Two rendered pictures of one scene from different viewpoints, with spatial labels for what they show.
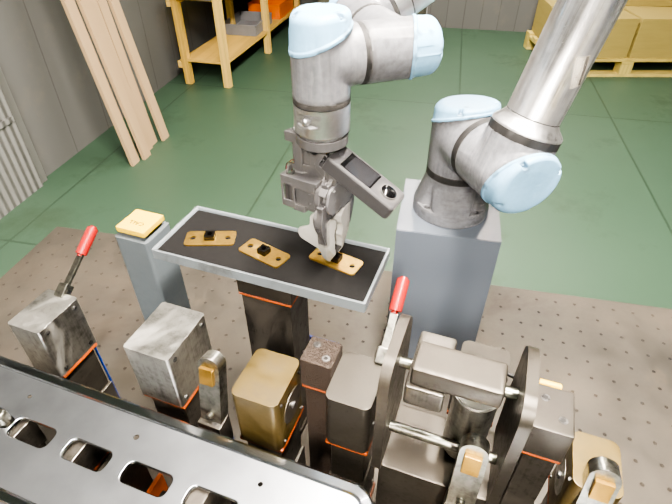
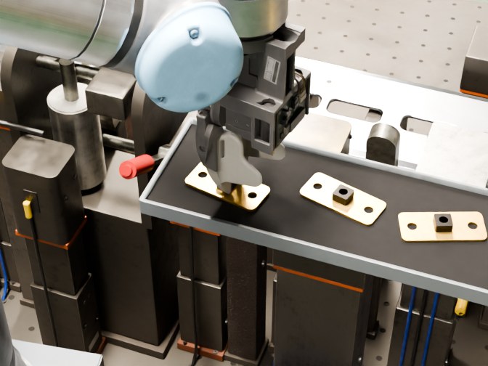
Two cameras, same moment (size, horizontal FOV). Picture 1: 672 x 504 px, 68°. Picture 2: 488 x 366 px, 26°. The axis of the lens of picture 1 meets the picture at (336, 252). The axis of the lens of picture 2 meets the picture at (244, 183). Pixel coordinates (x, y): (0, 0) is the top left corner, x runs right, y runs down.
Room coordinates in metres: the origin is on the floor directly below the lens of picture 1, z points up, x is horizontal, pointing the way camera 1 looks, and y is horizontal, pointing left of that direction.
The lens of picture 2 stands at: (1.39, 0.02, 1.92)
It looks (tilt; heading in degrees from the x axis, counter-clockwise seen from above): 44 degrees down; 180
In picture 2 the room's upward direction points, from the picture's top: straight up
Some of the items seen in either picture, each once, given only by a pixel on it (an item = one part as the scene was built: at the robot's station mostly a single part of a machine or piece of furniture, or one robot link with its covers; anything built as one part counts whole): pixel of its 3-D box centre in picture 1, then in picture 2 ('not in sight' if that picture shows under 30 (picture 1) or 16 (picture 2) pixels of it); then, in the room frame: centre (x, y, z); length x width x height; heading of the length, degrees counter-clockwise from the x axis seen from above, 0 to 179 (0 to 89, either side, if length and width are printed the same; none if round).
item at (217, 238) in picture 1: (210, 236); (442, 224); (0.67, 0.21, 1.17); 0.08 x 0.04 x 0.01; 91
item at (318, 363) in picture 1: (323, 426); (247, 257); (0.48, 0.02, 0.90); 0.05 x 0.05 x 0.40; 70
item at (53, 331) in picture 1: (82, 370); not in sight; (0.61, 0.50, 0.88); 0.12 x 0.07 x 0.36; 160
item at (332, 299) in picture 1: (271, 253); (332, 205); (0.64, 0.11, 1.16); 0.37 x 0.14 x 0.02; 70
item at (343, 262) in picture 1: (335, 257); (226, 182); (0.61, 0.00, 1.17); 0.08 x 0.04 x 0.01; 59
